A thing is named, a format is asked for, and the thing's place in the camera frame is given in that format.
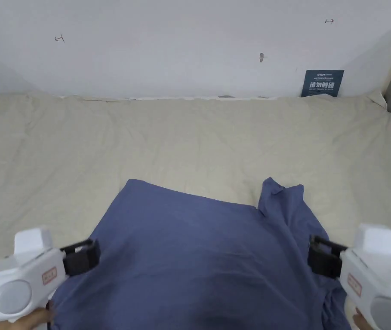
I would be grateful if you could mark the dark blue sign card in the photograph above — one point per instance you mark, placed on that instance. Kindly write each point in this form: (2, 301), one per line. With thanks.
(322, 83)

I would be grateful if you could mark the dark blue shirt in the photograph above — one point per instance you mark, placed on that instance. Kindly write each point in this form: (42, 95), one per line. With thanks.
(195, 261)

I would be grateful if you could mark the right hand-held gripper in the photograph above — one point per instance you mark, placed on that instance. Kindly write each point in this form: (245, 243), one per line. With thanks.
(381, 275)

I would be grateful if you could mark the person's left hand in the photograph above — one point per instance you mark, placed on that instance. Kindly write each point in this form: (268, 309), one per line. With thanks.
(26, 319)

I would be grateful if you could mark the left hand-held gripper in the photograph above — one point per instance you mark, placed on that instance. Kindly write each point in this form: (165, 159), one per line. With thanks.
(13, 275)

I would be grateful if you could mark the person's right hand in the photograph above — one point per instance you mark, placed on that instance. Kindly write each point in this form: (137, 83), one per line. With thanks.
(362, 323)

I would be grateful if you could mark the bed with beige sheet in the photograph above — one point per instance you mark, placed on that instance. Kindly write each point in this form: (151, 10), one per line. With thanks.
(188, 137)

